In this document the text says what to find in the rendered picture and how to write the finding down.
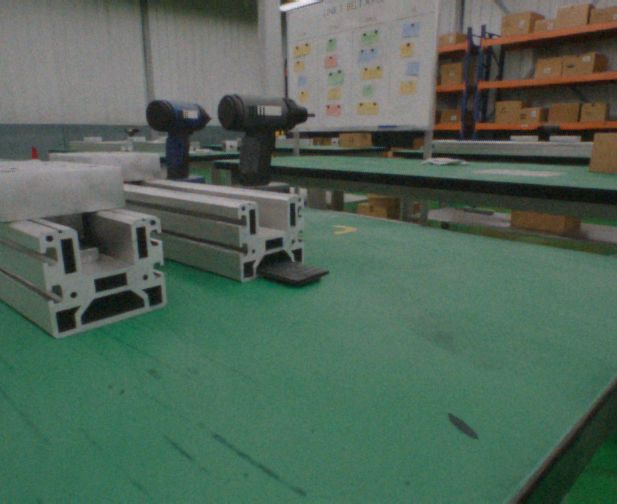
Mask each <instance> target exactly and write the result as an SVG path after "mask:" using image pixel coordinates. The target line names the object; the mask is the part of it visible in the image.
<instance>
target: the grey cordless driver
mask: <svg viewBox="0 0 617 504"><path fill-rule="evenodd" d="M217 114H218V120H219V122H220V124H221V125H222V127H223V128H224V129H225V130H227V131H234V132H246V135H245V137H243V138H241V146H240V157H239V168H238V170H240V172H241V178H240V184H239V185H233V186H232V188H240V189H249V190H257V191H266V192H275V193H284V194H293V195H298V194H295V193H290V185H289V184H285V183H277V182H270V170H271V157H272V152H275V145H276V136H275V135H273V134H274V133H275V132H278V131H290V130H293V128H295V126H296V125H299V124H302V123H305V122H306V121H307V119H308V117H315V116H316V114H315V113H308V110H307V109H306V108H305V107H303V106H300V105H298V104H296V103H295V101H294V100H292V98H280V97H277V96H261V95H244V94H232V95H224V96H223V97H222V99H221V100H220V102H219V104H218V109H217Z"/></svg>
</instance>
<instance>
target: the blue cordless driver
mask: <svg viewBox="0 0 617 504"><path fill-rule="evenodd" d="M146 120H147V123H148V124H149V126H150V127H151V128H152V129H153V130H155V131H160V132H168V137H167V138H166V148H165V166H167V178H164V179H160V180H169V181H178V182H187V183H196V184H204V185H209V184H205V177H203V176H189V149H190V136H189V135H192V134H193V132H197V131H201V130H202V129H204V127H205V126H206V125H207V124H208V123H209V121H210V120H212V117H210V116H209V114H208V113H207V112H205V109H203V107H202V106H200V105H199V104H193V103H190V102H181V101H171V100H154V101H152V102H151V103H150V104H149V105H148V107H147V109H146Z"/></svg>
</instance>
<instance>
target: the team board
mask: <svg viewBox="0 0 617 504"><path fill-rule="evenodd" d="M286 15H287V77H288V98H292V100H294V101H295V103H296V104H298V105H300V106H303V107H305V108H306V109H307V110H308V113H315V114H316V116H315V117H308V119H307V121H306V122H305V123H302V124H299V125H296V126H295V128H293V130H290V131H289V132H293V145H294V157H299V132H315V131H425V137H424V155H423V160H426V159H428V158H430V159H431V155H432V138H433V130H434V119H435V102H436V85H437V68H438V51H439V34H440V17H441V0H328V1H324V2H321V3H317V4H314V5H310V6H307V7H303V8H300V9H296V10H291V11H288V12H287V13H286ZM428 206H429V201H428V200H421V210H420V224H415V223H408V222H402V221H396V220H389V219H383V218H377V217H370V216H364V215H357V214H351V213H345V212H338V211H332V210H326V211H329V212H336V213H342V214H348V215H354V216H360V217H367V218H373V219H379V220H385V221H392V222H398V223H404V224H410V225H416V226H423V227H427V223H428Z"/></svg>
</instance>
